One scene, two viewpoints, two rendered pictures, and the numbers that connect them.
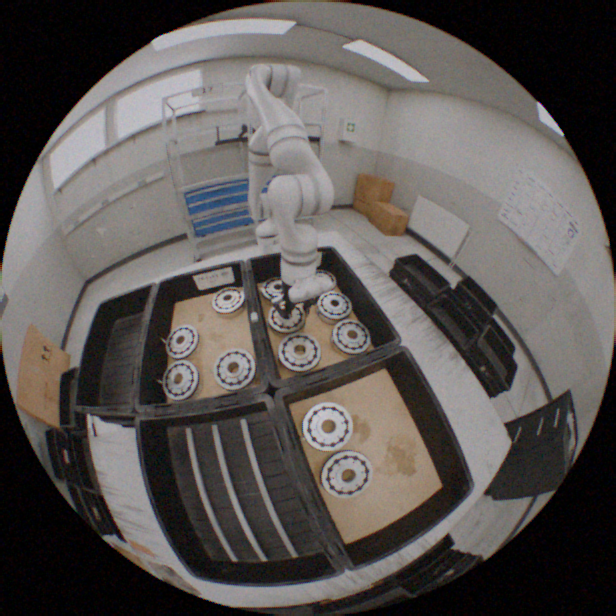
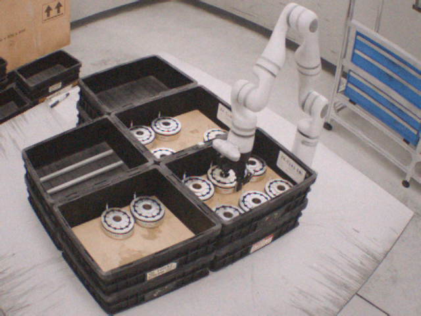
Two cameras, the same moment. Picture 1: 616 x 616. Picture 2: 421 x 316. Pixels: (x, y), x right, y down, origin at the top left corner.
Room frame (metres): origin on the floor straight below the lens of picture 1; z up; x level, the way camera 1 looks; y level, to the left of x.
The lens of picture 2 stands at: (-0.28, -1.17, 1.93)
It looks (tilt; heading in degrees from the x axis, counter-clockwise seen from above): 37 degrees down; 68
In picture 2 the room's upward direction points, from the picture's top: 10 degrees clockwise
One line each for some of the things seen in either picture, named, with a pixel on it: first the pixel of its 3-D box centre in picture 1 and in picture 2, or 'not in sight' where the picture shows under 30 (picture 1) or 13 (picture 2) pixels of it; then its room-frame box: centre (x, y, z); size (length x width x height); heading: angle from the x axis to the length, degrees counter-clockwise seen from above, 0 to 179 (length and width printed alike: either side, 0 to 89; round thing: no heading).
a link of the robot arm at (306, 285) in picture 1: (302, 268); (237, 138); (0.28, 0.02, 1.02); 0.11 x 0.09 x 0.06; 31
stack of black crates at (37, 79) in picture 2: (88, 408); (45, 97); (-0.34, 1.41, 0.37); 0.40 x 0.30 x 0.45; 31
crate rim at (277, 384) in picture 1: (312, 295); (243, 173); (0.31, -0.01, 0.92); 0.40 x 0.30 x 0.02; 23
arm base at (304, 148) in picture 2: (270, 251); (303, 151); (0.63, 0.18, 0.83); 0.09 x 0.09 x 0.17; 42
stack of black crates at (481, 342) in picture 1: (478, 370); not in sight; (0.30, -1.24, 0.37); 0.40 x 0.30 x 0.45; 31
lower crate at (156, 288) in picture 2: not in sight; (130, 257); (-0.06, -0.17, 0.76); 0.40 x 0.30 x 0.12; 23
